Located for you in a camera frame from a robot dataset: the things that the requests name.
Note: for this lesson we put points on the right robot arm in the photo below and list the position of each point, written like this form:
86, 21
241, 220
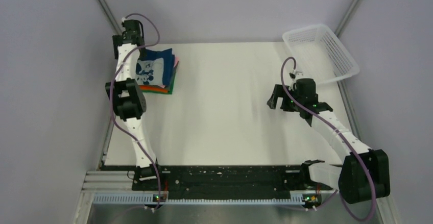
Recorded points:
364, 173

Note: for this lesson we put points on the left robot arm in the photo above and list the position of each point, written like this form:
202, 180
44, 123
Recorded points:
127, 102

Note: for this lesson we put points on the left aluminium frame post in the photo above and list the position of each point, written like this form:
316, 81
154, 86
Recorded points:
114, 23

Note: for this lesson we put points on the blue t-shirt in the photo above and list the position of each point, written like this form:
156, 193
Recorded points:
156, 68

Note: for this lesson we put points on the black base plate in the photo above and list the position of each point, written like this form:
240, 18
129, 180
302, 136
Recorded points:
251, 182

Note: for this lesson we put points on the right aluminium frame post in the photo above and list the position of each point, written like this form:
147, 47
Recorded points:
347, 17

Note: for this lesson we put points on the white slotted cable duct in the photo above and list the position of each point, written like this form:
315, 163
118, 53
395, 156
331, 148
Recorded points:
154, 199

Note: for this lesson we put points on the aluminium frame post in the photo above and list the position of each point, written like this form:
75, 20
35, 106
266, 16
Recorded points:
347, 17
114, 23

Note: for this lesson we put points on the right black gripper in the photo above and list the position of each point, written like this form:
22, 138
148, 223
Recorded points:
279, 92

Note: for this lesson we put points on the green folded t-shirt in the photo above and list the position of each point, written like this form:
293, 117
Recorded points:
172, 81

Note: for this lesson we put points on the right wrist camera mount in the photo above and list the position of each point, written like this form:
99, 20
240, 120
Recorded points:
295, 75

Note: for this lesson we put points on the white plastic basket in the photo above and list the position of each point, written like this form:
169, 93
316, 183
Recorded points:
320, 54

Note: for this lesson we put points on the orange folded t-shirt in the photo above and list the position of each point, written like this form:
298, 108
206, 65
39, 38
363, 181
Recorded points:
154, 89

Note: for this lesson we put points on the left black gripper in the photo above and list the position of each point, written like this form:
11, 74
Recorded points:
115, 39

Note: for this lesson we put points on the pink folded t-shirt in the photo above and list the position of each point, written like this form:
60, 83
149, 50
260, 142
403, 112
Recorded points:
176, 61

